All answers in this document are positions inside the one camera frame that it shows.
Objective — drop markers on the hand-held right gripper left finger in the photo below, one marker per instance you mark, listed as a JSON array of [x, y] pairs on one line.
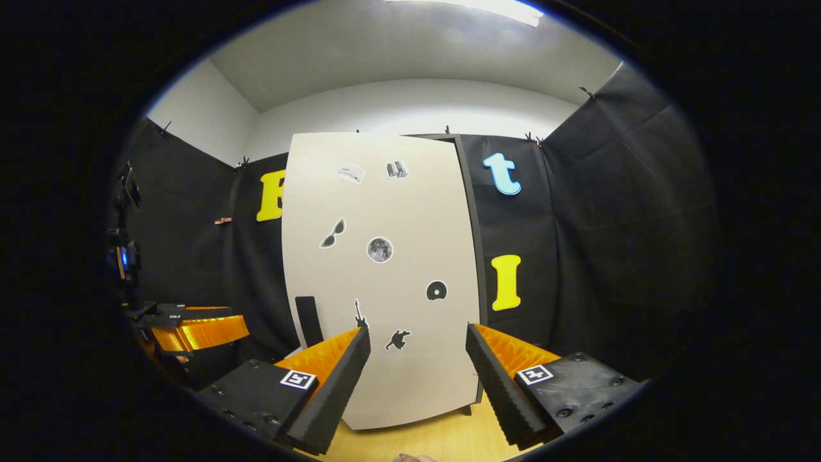
[[333, 398]]

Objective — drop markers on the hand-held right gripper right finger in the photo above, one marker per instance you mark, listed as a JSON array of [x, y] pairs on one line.
[[500, 398]]

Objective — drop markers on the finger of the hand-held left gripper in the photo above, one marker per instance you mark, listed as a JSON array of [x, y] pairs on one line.
[[205, 312], [170, 321]]

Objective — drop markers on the dark framed cabinet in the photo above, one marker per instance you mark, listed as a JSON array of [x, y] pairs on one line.
[[481, 269]]

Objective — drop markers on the black backdrop cloth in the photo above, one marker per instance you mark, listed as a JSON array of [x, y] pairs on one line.
[[609, 224]]

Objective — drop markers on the row of black backdrop clips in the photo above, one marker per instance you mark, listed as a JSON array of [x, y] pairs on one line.
[[587, 92]]

